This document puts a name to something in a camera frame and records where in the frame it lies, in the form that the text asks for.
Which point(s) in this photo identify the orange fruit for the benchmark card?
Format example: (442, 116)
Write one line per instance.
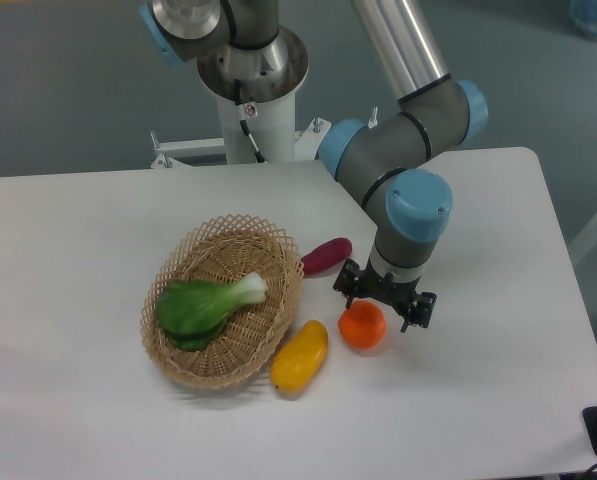
(362, 325)

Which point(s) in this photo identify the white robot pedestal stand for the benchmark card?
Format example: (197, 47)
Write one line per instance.
(254, 91)

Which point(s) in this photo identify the blue object top right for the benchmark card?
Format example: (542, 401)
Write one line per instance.
(583, 14)

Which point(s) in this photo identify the purple sweet potato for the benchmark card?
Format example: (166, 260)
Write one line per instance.
(326, 256)

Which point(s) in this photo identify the yellow mango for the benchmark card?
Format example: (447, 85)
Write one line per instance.
(300, 359)

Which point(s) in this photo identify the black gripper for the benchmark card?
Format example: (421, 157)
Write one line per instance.
(415, 308)

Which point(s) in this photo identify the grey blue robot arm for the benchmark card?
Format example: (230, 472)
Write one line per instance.
(381, 166)

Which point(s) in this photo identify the woven wicker basket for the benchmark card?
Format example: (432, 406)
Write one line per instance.
(224, 250)

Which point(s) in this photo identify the green bok choy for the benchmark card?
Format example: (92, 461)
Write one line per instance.
(192, 314)

